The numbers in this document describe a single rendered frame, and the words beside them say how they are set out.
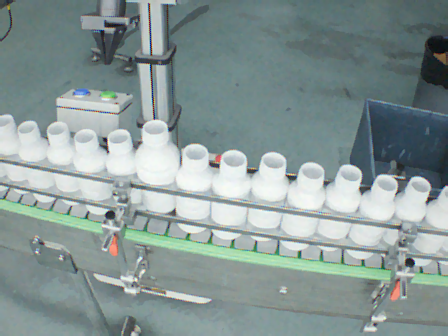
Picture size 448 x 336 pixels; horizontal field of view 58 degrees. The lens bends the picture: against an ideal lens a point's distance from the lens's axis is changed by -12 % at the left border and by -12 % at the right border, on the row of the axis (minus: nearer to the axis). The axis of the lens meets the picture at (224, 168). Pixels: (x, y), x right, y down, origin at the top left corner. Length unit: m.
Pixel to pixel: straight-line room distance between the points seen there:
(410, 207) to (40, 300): 1.57
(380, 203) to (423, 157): 0.71
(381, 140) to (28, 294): 1.51
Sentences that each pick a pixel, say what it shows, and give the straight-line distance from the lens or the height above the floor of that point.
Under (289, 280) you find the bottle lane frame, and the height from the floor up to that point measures 0.94.
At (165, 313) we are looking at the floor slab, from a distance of 1.82.
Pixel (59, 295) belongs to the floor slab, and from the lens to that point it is 1.94.
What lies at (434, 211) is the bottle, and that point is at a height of 1.13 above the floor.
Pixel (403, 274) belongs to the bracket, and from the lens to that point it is 0.69.
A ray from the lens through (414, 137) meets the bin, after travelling 1.33.
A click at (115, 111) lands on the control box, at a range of 0.85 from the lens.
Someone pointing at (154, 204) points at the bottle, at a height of 1.06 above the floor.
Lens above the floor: 1.62
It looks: 45 degrees down
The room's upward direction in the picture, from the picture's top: 3 degrees clockwise
